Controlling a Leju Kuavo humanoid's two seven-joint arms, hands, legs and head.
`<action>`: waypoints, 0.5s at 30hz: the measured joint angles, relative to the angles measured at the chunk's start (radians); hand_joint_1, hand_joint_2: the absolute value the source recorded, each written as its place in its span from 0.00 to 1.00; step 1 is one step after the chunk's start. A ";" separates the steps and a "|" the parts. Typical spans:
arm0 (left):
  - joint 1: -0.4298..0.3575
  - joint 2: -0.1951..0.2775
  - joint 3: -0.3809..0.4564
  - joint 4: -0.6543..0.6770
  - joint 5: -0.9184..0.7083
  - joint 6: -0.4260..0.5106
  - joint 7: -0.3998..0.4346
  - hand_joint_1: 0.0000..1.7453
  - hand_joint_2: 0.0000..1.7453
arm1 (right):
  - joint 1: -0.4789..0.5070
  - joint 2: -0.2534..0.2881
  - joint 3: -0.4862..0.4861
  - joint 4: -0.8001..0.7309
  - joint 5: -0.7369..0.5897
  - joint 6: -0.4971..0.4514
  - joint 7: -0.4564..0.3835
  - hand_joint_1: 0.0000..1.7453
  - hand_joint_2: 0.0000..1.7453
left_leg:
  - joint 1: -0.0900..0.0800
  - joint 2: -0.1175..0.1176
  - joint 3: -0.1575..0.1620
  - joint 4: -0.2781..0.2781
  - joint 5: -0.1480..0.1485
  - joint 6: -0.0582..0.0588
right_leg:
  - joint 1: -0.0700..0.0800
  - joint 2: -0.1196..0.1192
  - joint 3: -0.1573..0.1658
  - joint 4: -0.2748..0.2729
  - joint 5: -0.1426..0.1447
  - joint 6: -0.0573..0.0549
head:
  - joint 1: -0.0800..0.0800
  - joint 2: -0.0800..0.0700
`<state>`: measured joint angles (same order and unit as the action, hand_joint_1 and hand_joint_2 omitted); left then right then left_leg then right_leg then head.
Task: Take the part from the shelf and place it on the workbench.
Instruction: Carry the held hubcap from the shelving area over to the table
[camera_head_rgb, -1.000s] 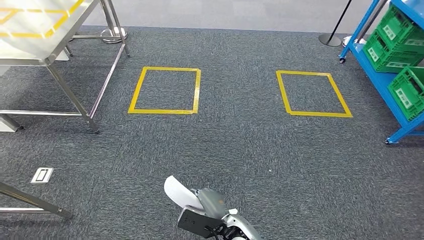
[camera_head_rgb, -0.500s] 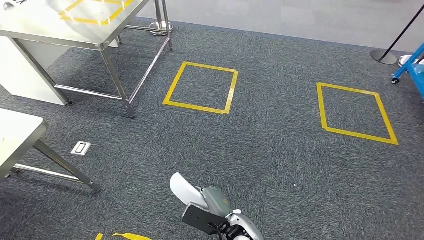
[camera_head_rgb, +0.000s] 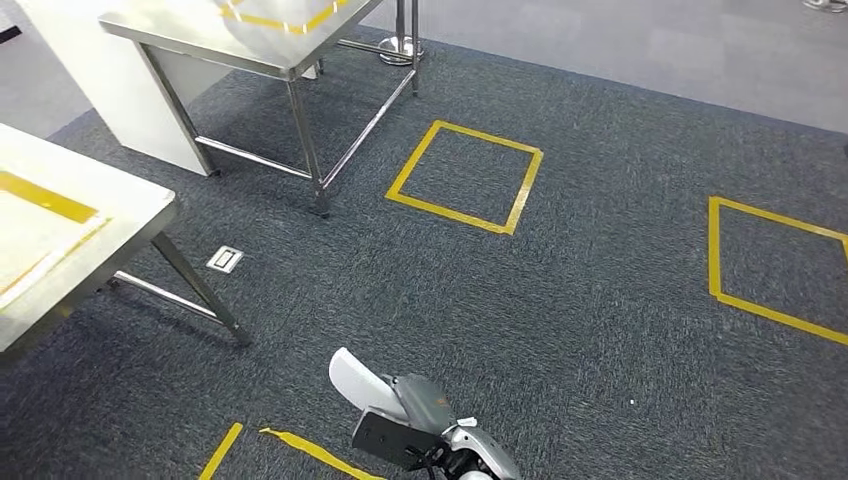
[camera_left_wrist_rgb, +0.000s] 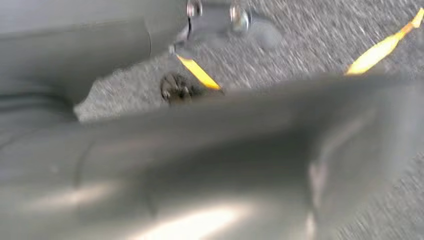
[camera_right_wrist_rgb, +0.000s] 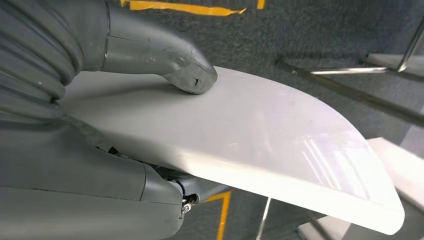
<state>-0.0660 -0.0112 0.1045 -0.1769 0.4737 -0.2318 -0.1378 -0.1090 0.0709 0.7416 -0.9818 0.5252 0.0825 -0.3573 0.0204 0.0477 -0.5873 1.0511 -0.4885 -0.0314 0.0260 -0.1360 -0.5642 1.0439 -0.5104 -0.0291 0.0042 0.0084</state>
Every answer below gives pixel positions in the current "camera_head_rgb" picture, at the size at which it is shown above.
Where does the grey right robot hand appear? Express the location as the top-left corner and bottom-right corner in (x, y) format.
(382, 374), (458, 435)

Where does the white curved plastic part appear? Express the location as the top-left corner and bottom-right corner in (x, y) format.
(329, 347), (409, 422)

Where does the stainless steel workbench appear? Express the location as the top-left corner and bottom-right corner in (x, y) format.
(0, 122), (253, 362)
(99, 0), (422, 220)

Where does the metal floor outlet cover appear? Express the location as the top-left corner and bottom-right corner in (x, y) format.
(206, 246), (245, 275)

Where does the white cabinet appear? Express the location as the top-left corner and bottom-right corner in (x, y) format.
(16, 0), (220, 179)

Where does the black right wrist camera bracket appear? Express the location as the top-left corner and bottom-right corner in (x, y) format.
(351, 407), (446, 472)

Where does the chrome stanchion post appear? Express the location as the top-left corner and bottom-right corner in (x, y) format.
(378, 0), (425, 68)

